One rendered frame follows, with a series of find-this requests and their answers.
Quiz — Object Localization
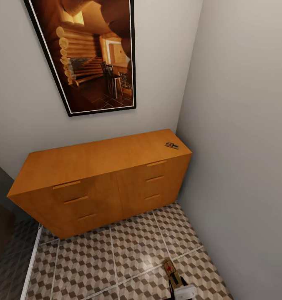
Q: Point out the mousetrap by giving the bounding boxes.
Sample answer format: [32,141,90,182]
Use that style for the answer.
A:
[161,257,183,290]
[165,142,179,149]

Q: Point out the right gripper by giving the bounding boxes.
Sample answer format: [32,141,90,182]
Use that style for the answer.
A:
[165,277,187,300]

